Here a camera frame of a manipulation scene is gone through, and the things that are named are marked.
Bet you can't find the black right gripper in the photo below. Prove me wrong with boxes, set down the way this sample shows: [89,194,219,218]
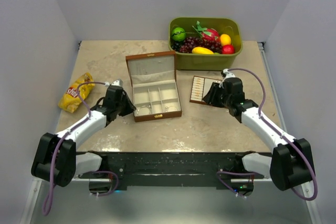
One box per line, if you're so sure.
[202,82,232,108]

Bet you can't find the brown ring earring tray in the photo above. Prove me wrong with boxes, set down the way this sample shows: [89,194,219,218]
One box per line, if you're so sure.
[190,76,221,105]

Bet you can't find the silver pearl bangle bracelet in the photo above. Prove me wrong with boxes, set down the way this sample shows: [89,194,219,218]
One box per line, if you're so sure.
[135,105,153,116]

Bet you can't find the brown jewelry box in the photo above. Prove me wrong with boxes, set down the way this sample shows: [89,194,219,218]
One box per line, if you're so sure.
[125,51,182,122]

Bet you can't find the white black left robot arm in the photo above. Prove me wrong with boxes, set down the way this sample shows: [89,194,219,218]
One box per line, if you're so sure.
[31,85,135,187]

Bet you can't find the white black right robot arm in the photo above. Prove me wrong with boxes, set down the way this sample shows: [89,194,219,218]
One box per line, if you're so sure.
[203,77,317,191]

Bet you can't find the red toy apple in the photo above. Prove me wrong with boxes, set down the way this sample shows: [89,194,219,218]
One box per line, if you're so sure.
[222,44,235,55]

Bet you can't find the yellow toy mango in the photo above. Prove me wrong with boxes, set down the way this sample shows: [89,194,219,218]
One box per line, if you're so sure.
[192,47,214,55]

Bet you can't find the yellow potato chips bag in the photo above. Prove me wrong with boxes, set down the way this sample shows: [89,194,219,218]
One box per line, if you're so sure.
[58,72,95,113]

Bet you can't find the yellow orange toy lemon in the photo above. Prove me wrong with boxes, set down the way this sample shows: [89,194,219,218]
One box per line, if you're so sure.
[219,34,232,46]

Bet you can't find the purple toy grapes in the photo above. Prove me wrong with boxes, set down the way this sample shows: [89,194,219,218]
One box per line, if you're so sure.
[170,37,222,54]

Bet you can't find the pink toy dragon fruit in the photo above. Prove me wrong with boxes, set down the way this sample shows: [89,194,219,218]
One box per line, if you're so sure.
[192,21,220,42]

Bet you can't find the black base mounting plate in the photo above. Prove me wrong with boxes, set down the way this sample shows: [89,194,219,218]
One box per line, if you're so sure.
[77,151,271,196]

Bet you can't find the green plastic fruit bin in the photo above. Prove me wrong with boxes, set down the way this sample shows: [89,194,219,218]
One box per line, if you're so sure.
[169,17,243,71]

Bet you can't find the green toy melon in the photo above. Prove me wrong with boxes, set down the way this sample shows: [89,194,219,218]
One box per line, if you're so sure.
[171,27,186,42]

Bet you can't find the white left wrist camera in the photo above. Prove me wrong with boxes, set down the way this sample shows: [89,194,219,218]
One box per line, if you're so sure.
[110,79,123,87]

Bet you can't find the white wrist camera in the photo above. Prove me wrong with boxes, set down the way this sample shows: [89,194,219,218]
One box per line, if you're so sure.
[110,79,123,87]
[221,69,236,82]

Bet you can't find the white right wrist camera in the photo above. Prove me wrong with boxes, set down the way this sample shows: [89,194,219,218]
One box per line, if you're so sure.
[221,69,236,82]

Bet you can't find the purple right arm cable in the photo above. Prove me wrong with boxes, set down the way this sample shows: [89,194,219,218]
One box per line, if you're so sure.
[216,67,319,201]

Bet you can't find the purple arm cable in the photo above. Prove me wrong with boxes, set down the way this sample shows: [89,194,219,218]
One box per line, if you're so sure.
[41,81,120,216]
[216,67,319,201]

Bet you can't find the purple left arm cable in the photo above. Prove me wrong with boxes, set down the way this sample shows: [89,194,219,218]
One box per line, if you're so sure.
[41,81,120,216]

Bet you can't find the aluminium frame rail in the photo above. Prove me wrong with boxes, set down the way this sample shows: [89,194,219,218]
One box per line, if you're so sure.
[257,42,322,224]

